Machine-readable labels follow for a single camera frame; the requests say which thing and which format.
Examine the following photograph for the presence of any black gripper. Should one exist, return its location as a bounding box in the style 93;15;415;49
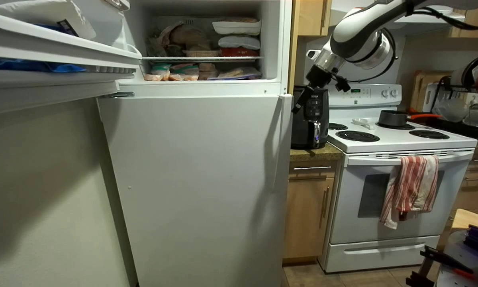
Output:
292;66;337;117

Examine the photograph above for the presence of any white fridge door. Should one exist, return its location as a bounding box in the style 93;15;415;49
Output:
96;95;295;287

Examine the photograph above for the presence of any white freezer door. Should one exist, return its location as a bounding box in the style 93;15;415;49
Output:
0;0;144;119

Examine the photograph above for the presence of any white fridge cabinet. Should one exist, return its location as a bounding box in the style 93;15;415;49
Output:
117;0;294;101

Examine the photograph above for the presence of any black coffee maker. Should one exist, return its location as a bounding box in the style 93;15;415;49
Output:
292;85;332;152

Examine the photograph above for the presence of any speckled kitchen countertop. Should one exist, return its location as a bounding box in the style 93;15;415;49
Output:
289;143;345;168

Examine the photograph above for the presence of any grey frozen package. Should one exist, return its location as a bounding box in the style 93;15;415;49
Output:
217;66;263;82

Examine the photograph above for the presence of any red frozen package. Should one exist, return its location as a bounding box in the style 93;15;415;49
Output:
217;47;262;58

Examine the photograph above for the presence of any white flat frozen package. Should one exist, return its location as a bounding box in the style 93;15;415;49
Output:
217;36;262;53
212;20;262;37

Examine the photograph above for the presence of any wooden base cabinet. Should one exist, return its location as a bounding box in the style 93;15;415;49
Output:
283;159;343;267

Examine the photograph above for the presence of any green labelled frozen pack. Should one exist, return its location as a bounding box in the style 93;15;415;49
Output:
169;63;201;84

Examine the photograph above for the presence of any brown frozen food bag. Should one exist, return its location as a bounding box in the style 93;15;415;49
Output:
149;20;217;57

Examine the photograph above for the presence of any red white striped towel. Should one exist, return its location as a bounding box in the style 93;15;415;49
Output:
380;154;442;232

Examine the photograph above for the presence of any white electric stove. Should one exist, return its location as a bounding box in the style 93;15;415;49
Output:
319;82;478;277

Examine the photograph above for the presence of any pink frozen meat pack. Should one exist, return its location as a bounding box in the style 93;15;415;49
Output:
144;63;173;84

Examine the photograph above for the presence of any light wooden board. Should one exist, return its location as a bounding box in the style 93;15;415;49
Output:
451;208;478;234

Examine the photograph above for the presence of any black orange clamp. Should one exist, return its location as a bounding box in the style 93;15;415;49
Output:
405;245;477;287

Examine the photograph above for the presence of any blue package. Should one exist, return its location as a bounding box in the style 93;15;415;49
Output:
0;57;88;76

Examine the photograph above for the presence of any white plastic bag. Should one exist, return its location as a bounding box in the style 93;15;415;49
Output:
0;0;99;41

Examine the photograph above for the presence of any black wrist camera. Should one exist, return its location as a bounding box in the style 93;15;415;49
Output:
334;76;353;93

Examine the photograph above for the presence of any black saucepan red handle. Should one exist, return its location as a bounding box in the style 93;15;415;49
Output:
377;109;443;130

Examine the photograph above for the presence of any freezer wire shelf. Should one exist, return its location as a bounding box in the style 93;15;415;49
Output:
142;55;262;63

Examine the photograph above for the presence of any black wire dish rack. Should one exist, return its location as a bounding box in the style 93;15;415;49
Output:
428;77;478;141

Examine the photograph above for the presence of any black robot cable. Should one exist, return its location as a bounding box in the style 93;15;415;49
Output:
424;6;478;33

